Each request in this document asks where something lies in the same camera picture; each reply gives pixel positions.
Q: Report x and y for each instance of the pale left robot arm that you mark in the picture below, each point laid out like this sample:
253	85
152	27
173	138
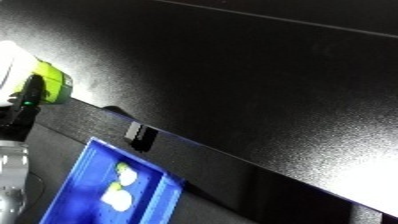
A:
12	180

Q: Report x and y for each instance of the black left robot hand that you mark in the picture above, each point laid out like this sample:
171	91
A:
27	103

